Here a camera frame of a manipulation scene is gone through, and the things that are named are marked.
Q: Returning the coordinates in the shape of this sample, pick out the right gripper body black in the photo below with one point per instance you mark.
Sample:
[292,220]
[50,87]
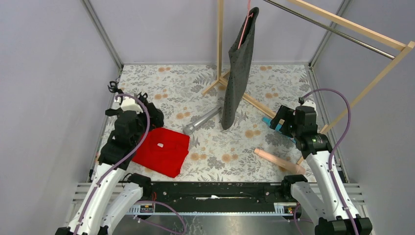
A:
[282,115]

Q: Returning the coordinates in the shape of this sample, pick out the silver microphone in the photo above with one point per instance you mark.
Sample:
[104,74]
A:
[192,127]

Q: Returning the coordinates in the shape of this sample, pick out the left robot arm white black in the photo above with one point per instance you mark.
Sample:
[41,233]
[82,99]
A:
[98,215]

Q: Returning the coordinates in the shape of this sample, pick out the black mic stand front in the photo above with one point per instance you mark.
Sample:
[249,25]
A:
[113,112]

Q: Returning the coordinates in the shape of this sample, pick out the black mic stand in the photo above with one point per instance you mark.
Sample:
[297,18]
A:
[114,89]
[113,112]

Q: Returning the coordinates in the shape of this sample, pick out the black mic stand rear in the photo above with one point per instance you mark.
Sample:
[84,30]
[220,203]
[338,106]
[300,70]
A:
[114,89]

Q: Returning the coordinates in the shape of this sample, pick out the red folded cloth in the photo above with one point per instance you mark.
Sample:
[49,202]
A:
[163,151]

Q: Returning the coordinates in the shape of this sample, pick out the pink beige microphone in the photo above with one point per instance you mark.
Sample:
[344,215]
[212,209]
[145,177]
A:
[291,167]

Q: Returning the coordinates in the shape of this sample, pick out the dark grey hanging garment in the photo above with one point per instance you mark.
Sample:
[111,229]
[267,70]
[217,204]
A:
[240,64]

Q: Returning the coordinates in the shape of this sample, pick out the metal rack rod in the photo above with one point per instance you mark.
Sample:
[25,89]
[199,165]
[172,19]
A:
[345,23]

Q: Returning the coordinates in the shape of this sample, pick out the pink clothes hanger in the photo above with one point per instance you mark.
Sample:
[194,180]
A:
[249,14]

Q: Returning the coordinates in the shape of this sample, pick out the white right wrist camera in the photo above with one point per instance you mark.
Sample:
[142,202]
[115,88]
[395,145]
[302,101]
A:
[309,103]

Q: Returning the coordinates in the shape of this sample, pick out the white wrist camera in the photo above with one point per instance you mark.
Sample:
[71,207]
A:
[130,104]
[309,103]

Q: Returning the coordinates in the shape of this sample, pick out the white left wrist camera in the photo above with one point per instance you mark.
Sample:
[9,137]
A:
[130,104]

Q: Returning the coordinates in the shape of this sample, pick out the wooden clothes rack frame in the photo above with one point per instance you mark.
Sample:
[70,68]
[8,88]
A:
[221,77]

